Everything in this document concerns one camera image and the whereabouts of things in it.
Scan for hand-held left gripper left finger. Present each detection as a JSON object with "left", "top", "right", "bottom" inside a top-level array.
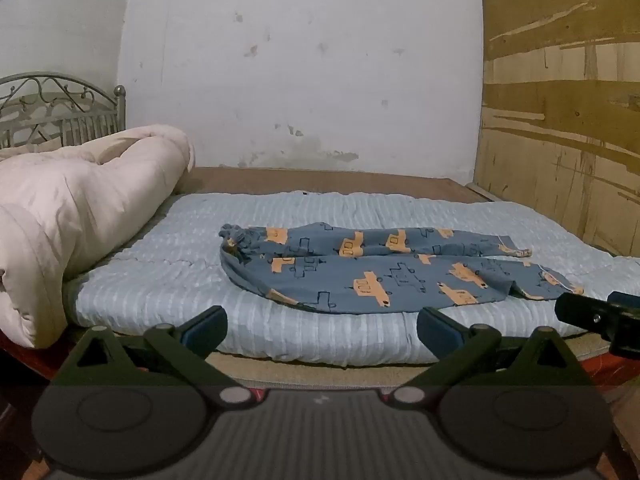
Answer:
[{"left": 60, "top": 305, "right": 256, "bottom": 408}]

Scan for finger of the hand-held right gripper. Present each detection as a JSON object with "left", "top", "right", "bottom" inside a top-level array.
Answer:
[{"left": 555, "top": 291, "right": 640, "bottom": 361}]

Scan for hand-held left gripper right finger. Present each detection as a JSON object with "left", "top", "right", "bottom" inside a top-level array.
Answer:
[{"left": 390, "top": 306, "right": 586, "bottom": 408}]

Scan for blue pants with orange print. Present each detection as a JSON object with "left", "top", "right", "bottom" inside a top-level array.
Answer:
[{"left": 218, "top": 221, "right": 586, "bottom": 315}]

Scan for light blue quilted blanket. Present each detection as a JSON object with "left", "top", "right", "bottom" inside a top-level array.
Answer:
[{"left": 70, "top": 191, "right": 640, "bottom": 367}]

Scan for white comforter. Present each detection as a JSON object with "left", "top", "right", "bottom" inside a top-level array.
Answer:
[{"left": 0, "top": 125, "right": 197, "bottom": 350}]

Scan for plywood panel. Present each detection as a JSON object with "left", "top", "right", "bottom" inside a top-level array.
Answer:
[{"left": 472, "top": 0, "right": 640, "bottom": 258}]

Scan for metal bed headboard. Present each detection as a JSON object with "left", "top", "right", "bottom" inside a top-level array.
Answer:
[{"left": 0, "top": 71, "right": 127, "bottom": 150}]

